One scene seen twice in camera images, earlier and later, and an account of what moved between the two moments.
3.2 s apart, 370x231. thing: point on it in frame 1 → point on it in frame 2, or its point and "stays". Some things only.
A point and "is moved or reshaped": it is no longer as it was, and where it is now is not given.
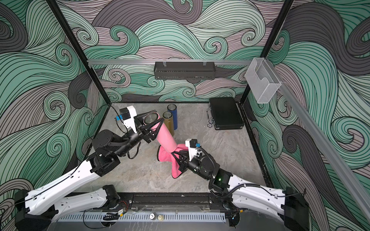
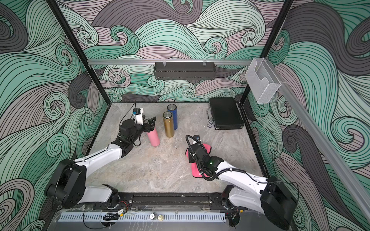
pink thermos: [165, 136] is moved or reshaped
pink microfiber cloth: [163, 156] is moved or reshaped
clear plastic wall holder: [262, 80] stays
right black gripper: [184, 162] → [191, 159]
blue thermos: [172, 108] stays
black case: [226, 113] stays
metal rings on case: [210, 116] stays
